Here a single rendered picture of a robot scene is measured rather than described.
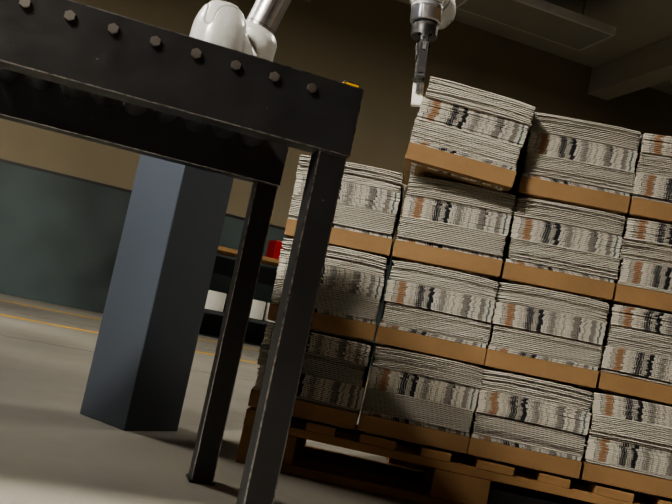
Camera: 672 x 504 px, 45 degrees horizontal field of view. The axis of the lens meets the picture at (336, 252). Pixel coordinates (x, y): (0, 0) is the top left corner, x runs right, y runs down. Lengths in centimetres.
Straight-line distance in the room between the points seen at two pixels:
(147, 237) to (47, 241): 632
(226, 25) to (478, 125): 81
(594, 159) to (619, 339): 47
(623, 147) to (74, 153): 706
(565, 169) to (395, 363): 68
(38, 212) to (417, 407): 688
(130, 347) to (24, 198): 642
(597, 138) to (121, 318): 139
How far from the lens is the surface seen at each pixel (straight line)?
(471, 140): 212
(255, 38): 262
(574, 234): 218
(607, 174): 222
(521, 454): 215
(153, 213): 234
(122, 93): 130
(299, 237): 133
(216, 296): 809
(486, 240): 213
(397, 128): 944
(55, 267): 862
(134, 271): 235
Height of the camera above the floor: 41
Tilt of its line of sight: 5 degrees up
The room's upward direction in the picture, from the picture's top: 12 degrees clockwise
